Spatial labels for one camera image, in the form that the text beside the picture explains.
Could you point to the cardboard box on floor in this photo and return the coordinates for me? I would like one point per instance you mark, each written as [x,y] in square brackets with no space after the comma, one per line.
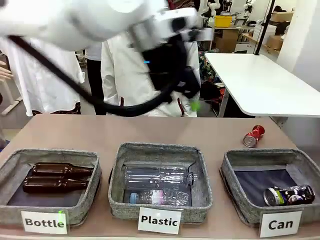
[275,42]

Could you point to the colourful patterned cloth pile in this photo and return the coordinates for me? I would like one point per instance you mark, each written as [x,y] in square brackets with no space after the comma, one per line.
[211,75]

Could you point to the white Plastic label card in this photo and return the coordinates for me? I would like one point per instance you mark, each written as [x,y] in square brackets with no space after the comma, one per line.
[160,221]

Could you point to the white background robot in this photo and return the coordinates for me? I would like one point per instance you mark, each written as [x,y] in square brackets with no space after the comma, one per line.
[212,7]

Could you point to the brown glass beer bottle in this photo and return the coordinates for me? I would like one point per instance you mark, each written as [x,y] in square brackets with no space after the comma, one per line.
[60,169]
[52,185]

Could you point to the white desk with metal legs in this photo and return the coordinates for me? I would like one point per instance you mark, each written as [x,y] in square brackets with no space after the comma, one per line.
[260,82]

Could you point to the person bare hand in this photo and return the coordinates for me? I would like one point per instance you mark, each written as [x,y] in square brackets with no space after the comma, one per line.
[5,72]

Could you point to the large clear plastic bottle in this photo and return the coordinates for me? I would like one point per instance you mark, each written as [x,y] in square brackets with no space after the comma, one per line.
[157,176]

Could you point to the person in white lab coat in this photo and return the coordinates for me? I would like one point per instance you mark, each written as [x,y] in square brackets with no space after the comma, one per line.
[125,80]

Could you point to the crushed black soda can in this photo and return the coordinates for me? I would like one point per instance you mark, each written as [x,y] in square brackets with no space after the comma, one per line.
[290,195]

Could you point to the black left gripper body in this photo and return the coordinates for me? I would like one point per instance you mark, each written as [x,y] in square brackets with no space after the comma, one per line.
[165,62]

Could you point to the grey fabric basket for bottles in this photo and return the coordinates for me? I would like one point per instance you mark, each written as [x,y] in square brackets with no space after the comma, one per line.
[15,200]

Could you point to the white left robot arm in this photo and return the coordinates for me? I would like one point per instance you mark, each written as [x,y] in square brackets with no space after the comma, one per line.
[75,17]

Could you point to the grey fabric basket for plastic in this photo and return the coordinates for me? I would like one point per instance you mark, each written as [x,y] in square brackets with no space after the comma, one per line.
[160,150]

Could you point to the crushed bottle with blue cap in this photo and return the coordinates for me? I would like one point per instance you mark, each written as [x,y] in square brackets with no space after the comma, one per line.
[160,197]

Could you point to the white Can label card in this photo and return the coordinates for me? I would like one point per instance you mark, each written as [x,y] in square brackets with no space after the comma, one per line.
[280,224]

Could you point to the person in white patterned-hem coat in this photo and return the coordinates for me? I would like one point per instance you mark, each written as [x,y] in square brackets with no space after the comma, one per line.
[45,80]

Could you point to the white Bottle label card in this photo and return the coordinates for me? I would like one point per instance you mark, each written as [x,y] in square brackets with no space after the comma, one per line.
[43,222]

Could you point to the grey fabric basket for cans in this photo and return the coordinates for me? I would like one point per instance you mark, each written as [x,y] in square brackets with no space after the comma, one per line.
[250,210]

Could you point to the tall brown cardboard cabinet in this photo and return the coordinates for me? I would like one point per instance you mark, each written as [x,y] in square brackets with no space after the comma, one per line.
[227,41]

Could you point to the small cardboard box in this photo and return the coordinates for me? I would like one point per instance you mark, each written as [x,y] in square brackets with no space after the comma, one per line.
[281,17]

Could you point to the beige desk foot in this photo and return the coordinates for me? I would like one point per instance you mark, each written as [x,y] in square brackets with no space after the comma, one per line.
[11,106]

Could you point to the crushed red soda can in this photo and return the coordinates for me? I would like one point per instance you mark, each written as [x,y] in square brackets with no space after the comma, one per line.
[253,136]

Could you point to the yellow plastic crate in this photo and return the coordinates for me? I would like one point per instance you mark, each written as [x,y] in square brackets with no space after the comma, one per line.
[223,21]

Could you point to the black vertical pole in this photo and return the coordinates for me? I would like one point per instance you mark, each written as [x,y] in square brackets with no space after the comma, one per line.
[263,25]

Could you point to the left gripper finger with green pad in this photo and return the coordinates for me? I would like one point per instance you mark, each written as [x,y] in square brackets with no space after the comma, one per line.
[193,82]
[178,88]

